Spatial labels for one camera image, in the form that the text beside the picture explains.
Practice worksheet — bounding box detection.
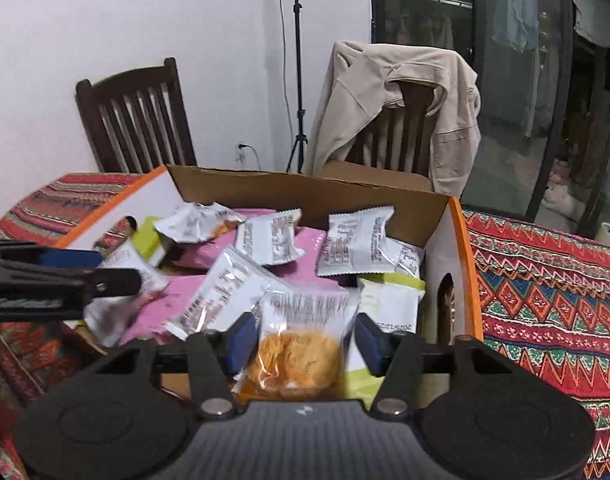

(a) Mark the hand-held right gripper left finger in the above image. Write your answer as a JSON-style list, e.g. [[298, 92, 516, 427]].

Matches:
[[92, 312, 260, 420]]

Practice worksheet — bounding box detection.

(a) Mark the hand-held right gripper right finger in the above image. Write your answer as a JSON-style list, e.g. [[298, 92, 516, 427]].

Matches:
[[354, 314, 517, 420]]

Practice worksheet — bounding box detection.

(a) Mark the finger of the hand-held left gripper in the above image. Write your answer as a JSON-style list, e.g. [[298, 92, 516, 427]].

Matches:
[[0, 241, 104, 269], [0, 267, 142, 311]]

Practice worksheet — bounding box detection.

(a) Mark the green snack packet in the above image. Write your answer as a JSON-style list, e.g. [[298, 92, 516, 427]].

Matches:
[[129, 216, 169, 267], [346, 272, 427, 397]]

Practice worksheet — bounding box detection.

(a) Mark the orange cracker packet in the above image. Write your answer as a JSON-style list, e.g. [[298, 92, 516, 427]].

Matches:
[[236, 290, 362, 402]]

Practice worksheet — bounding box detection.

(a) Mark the pink snack packet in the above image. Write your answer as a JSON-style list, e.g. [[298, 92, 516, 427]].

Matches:
[[120, 274, 212, 348], [175, 208, 332, 286]]

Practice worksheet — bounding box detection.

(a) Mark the pile of silver snack packets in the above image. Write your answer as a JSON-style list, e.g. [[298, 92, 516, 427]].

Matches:
[[84, 202, 427, 347]]

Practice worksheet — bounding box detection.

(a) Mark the red cardboard box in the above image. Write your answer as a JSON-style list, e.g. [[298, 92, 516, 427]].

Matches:
[[55, 162, 484, 403]]

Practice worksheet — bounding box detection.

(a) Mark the dark wooden chair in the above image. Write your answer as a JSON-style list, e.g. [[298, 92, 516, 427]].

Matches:
[[75, 57, 199, 174]]

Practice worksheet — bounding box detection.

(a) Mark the red patterned tablecloth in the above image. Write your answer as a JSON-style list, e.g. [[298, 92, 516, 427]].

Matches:
[[0, 172, 610, 480]]

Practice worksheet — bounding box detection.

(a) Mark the jacket-draped wooden chair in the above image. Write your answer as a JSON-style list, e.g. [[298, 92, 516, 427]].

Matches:
[[344, 80, 437, 179]]

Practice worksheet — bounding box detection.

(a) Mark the beige jacket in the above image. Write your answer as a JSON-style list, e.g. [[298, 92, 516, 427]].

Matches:
[[304, 40, 482, 200]]

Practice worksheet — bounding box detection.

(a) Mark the studio light on stand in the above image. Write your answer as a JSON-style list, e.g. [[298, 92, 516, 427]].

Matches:
[[280, 0, 312, 174]]

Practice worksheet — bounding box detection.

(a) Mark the glass door wardrobe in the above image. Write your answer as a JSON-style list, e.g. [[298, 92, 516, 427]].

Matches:
[[369, 0, 610, 242]]

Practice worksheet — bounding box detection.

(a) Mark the light blue hanging garment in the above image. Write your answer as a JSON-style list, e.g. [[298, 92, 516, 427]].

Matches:
[[492, 0, 542, 52]]

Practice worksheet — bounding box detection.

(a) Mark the white hanging garment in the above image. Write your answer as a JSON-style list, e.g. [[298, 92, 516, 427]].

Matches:
[[572, 0, 610, 52]]

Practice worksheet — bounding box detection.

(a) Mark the wall outlet with plug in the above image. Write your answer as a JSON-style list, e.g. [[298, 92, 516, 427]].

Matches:
[[234, 141, 260, 167]]

